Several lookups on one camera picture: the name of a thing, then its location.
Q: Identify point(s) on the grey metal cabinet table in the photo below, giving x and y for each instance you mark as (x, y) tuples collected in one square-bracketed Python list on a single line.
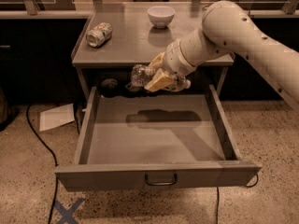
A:
[(136, 41)]

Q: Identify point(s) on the white ceramic bowl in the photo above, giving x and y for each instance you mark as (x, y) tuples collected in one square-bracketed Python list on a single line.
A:
[(161, 16)]

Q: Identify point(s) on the clear plastic water bottle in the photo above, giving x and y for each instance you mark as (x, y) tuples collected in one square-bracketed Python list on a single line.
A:
[(141, 75)]

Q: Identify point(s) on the white paper sheet on floor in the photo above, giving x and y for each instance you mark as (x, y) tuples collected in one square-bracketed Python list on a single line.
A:
[(56, 117)]

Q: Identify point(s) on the blue tape cross mark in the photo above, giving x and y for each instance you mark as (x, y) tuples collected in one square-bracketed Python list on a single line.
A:
[(67, 214)]

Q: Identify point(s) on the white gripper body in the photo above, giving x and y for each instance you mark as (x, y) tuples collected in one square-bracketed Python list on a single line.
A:
[(175, 61)]

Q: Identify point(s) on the open grey top drawer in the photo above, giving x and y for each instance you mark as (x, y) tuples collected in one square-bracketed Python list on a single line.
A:
[(121, 141)]

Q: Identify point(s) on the dark bag at left edge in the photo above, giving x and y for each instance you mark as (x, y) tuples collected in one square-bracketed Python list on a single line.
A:
[(7, 113)]

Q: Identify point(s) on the black items behind drawer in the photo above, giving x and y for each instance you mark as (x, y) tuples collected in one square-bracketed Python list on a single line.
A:
[(111, 87)]

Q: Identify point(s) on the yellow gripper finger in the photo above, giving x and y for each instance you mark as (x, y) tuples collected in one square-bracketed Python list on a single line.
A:
[(157, 62), (160, 80)]

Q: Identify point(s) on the black drawer handle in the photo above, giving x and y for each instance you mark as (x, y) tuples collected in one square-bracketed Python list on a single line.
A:
[(161, 181)]

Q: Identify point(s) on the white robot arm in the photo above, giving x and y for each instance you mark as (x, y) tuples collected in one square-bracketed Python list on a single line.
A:
[(225, 27)]

